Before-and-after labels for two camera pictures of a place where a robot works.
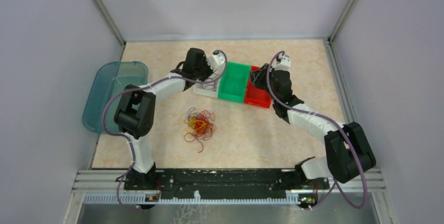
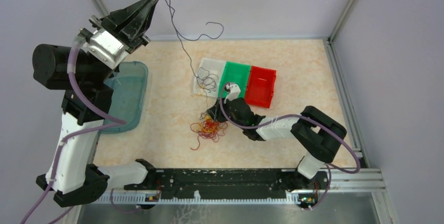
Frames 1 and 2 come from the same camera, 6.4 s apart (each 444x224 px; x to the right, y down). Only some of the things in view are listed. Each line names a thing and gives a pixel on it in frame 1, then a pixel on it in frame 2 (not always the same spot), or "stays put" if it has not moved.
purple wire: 210,84 stays put
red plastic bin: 256,96 stays put
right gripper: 257,77 -> 215,112
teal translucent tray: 110,79 stays put
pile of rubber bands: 199,126 -> 209,129
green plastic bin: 233,84 stays put
